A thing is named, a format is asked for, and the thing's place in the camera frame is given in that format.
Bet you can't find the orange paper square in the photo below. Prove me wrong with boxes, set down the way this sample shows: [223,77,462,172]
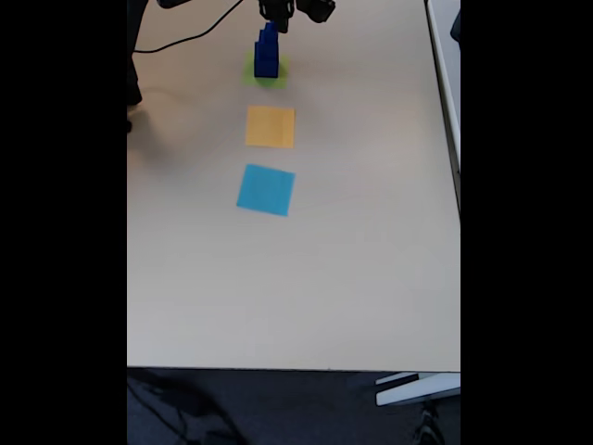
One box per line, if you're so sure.
[244,105,296,149]

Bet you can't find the green paper square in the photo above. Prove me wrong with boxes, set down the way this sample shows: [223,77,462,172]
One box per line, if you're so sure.
[241,49,292,90]

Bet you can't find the white neighbouring table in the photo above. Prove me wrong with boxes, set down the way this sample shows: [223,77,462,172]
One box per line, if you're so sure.
[424,0,461,217]

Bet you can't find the black camera box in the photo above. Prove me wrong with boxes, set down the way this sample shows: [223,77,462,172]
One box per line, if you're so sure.
[296,0,337,24]

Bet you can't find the light blue paper square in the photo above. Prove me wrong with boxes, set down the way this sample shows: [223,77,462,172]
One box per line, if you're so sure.
[235,163,297,218]

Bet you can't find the black cable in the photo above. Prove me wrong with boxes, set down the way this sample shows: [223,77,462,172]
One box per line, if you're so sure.
[133,0,245,55]

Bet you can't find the medium blue cube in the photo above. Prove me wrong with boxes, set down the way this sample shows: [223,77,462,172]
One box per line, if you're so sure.
[258,29,281,53]

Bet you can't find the large blue cube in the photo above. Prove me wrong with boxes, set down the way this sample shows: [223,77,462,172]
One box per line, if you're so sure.
[253,41,282,79]

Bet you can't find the white table leg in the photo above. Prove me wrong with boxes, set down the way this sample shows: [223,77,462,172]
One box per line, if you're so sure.
[374,372,461,407]

